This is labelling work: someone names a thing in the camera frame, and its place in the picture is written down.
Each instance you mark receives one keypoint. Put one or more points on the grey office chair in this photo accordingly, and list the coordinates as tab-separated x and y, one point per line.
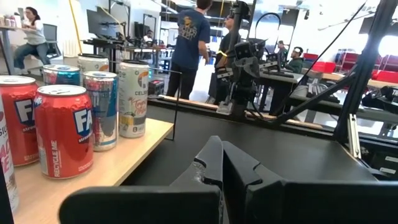
52	40

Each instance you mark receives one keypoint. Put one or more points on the Red Bull can green tab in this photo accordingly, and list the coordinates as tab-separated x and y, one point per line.
102	112

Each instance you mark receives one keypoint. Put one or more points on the black computer monitor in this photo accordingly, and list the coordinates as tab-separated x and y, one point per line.
101	23

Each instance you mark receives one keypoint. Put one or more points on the red Fanta can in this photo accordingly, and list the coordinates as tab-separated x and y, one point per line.
18	121
63	130

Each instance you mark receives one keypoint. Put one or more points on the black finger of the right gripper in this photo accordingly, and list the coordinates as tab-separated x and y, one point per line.
253	71
240	71

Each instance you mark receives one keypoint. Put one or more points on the red plastic storage bin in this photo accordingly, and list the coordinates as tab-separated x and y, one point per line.
385	76
323	67
311	56

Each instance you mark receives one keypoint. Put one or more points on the white Celsius Tropical Vibe can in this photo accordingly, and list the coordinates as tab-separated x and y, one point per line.
133	99

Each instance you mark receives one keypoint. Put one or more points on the long wooden workbench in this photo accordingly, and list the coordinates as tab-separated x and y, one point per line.
342	77

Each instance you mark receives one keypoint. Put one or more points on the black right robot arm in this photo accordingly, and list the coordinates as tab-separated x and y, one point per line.
237	102

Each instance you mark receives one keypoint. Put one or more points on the person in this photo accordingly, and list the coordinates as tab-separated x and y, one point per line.
189	46
295	61
224	46
149	36
31	40
281	49

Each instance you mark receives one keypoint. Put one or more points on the black office desk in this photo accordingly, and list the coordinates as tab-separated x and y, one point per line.
102	42

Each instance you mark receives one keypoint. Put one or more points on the black perforated computer case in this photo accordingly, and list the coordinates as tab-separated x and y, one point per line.
155	87

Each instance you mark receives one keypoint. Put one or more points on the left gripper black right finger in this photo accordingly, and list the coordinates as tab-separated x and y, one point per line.
311	202

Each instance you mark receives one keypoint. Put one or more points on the grey standing desk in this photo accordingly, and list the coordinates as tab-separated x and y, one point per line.
6	37

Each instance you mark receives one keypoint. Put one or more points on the white Celsius energy drink can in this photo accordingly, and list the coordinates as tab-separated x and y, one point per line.
92	63

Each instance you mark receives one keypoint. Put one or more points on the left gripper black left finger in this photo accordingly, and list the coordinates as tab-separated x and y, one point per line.
140	205

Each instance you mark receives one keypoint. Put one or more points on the white Celsius Peach Vibe can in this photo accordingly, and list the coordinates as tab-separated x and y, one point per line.
6	149

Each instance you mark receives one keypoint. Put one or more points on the blue silver Red Bull can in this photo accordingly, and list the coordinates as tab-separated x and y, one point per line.
61	76

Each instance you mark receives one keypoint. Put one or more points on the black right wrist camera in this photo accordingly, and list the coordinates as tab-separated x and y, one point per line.
244	49

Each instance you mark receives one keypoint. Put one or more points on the wooden shelf with black frame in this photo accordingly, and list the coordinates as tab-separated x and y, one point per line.
93	174

